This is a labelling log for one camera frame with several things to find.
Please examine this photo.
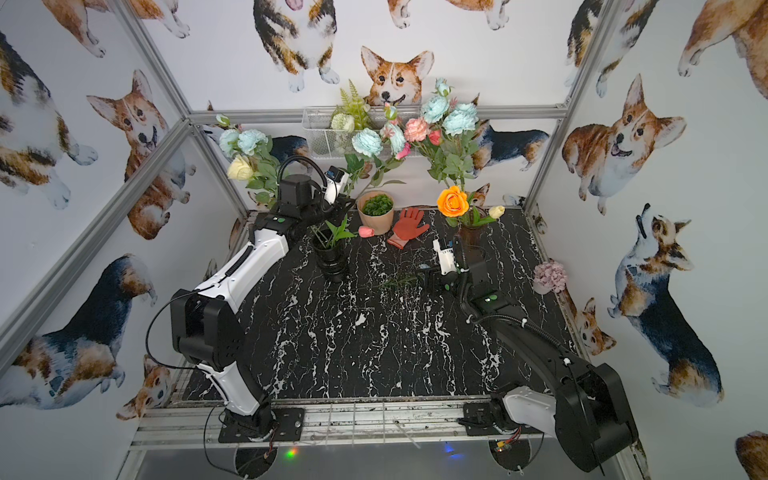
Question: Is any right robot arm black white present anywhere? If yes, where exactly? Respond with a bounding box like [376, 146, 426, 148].
[422, 238, 639, 472]

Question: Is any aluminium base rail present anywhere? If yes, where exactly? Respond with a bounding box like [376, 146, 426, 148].
[129, 396, 518, 451]

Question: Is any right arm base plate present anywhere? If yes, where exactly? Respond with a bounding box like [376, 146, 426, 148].
[457, 400, 522, 437]

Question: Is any red rubber glove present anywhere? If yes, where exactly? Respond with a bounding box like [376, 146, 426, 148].
[387, 207, 430, 250]

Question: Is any black left vase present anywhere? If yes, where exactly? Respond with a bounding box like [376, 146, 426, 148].
[311, 234, 349, 283]

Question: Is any light blue rose spray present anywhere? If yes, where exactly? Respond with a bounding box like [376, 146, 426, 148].
[344, 121, 411, 196]

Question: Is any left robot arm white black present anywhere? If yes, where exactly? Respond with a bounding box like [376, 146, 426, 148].
[169, 166, 350, 440]

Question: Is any green fern in basket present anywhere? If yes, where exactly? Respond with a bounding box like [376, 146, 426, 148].
[330, 81, 372, 133]

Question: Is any orange rose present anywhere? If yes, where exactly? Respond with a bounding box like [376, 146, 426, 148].
[437, 186, 470, 218]

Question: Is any pink tulip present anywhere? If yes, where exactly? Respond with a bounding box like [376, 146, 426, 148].
[358, 226, 375, 238]

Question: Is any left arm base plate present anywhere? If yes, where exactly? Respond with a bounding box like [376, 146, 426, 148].
[218, 406, 306, 444]

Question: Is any blue and yellow rose spray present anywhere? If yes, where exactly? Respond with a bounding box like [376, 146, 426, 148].
[216, 114, 280, 210]

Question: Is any terracotta pot green plant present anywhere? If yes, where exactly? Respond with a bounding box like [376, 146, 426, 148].
[357, 191, 394, 236]

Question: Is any tall blue pink bouquet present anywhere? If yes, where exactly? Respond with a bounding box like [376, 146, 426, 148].
[379, 78, 479, 189]

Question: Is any mauve hydrangea flower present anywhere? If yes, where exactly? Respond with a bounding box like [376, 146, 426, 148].
[533, 260, 568, 295]

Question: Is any white wire mesh basket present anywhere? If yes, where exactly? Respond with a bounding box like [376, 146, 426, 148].
[301, 105, 420, 160]

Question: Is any white tulip right vase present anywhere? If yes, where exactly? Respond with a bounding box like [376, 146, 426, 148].
[472, 206, 505, 227]

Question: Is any dark glass right vase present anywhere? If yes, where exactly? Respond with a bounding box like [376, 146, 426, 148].
[457, 224, 487, 267]

